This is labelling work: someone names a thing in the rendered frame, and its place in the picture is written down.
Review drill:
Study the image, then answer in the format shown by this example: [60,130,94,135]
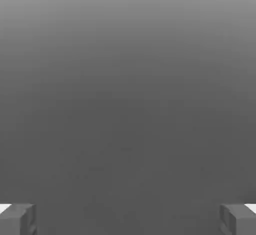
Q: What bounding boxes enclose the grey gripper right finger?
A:
[218,203,256,235]

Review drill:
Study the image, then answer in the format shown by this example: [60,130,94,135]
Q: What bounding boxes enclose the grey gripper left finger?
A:
[0,203,38,235]

